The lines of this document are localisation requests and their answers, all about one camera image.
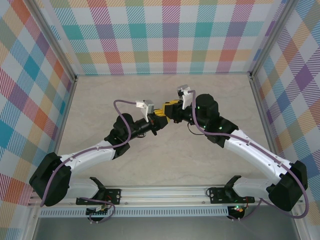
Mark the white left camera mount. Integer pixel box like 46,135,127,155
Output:
135,99,150,119

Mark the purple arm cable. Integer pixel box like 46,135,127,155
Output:
188,89,311,222
39,99,138,225

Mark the small circuit board with wires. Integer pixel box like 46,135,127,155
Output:
86,205,111,217

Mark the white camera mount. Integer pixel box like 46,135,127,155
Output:
135,99,150,119
180,88,194,111

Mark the long aluminium base rail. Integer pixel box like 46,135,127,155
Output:
27,184,303,207

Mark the slotted grey cable duct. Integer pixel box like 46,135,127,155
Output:
39,206,230,218

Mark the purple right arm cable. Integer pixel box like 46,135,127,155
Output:
188,89,311,222

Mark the aluminium side rail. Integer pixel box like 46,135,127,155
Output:
48,76,78,161
249,74,287,185

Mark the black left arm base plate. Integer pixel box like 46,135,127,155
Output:
75,187,123,206

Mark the aluminium frame post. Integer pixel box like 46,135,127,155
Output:
249,0,297,78
31,0,78,83

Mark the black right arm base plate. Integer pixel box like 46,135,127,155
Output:
208,186,256,205

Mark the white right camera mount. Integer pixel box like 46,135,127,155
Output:
180,88,194,111

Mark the small circuit board with leds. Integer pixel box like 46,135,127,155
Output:
229,204,245,214

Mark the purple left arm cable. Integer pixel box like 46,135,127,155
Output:
39,99,138,225

